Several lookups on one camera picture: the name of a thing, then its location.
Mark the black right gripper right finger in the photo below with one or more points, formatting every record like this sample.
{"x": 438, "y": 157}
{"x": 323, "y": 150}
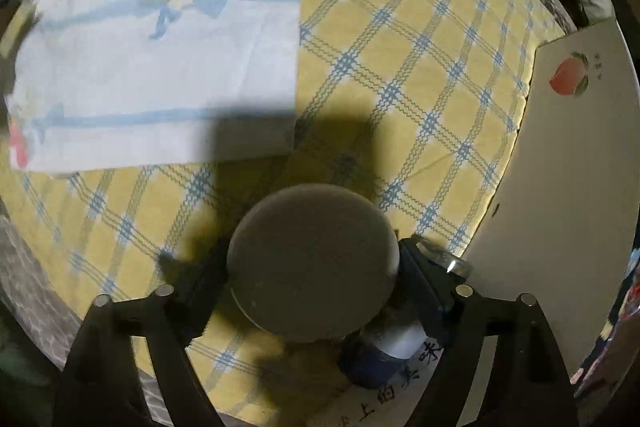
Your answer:
{"x": 528, "y": 383}

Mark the blue white bottle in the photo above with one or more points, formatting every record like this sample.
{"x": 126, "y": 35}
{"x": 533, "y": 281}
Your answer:
{"x": 373, "y": 355}

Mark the white strawberry print cloth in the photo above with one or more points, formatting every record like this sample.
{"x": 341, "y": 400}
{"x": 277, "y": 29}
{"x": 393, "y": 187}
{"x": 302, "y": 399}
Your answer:
{"x": 103, "y": 84}

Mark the white storage box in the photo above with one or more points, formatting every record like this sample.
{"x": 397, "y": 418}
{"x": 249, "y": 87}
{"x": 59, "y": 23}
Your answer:
{"x": 562, "y": 221}

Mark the yellow plaid tablecloth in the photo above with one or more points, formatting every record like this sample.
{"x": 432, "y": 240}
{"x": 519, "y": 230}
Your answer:
{"x": 411, "y": 103}

